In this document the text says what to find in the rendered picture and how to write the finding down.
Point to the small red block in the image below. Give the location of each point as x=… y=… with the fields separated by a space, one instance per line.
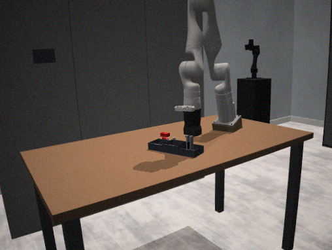
x=164 y=134

